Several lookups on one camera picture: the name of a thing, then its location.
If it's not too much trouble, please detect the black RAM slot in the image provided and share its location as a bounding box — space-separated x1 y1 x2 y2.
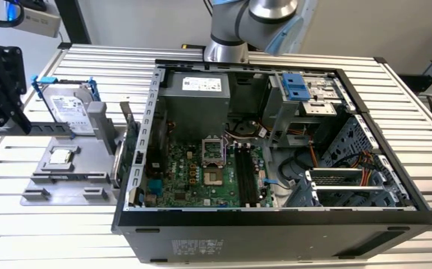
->
243 144 253 207
235 144 245 207
239 144 249 207
248 144 259 207

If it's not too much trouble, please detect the hard disk in blue carrier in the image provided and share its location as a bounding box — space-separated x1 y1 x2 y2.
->
29 75 100 138

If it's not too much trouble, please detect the green graphics card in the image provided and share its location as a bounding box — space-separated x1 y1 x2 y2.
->
112 102 141 188

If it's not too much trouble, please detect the black open PC case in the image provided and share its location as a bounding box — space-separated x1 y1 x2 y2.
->
109 58 432 264

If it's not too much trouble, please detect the black upright post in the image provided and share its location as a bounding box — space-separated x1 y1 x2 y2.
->
65 0 91 45

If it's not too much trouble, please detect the teal expansion slot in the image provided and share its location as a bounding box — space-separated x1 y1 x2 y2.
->
146 180 164 194

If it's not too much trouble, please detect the thin locking lever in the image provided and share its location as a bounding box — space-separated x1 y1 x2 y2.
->
220 133 228 166

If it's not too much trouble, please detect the thin orange wire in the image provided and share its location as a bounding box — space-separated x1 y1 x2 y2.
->
307 141 317 170

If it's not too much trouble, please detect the CPU socket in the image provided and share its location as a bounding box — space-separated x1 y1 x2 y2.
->
202 166 225 187

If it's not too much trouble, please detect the metal socket cover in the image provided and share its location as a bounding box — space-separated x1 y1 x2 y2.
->
201 136 227 166

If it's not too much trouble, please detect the blue data cable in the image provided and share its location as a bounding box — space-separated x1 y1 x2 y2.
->
261 178 301 188

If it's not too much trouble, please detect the grey metal disk bay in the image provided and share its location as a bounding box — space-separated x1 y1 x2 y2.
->
285 168 403 208

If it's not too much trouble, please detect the brown grey wire bundle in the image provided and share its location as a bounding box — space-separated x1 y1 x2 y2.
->
224 120 267 140

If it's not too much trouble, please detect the silver CPU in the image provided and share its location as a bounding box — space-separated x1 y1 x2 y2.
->
47 150 73 165

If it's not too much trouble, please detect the grey parts rack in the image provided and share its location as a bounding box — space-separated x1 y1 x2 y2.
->
19 101 126 207

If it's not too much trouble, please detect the red orange wire bundle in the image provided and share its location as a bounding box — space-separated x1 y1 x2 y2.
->
359 151 375 187

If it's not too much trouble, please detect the blue plastic drive latch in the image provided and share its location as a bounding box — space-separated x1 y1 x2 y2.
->
280 73 309 102

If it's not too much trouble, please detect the grey power supply unit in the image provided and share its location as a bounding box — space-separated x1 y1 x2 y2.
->
158 71 231 141

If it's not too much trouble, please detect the green motherboard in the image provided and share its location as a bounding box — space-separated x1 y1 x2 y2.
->
142 141 276 208

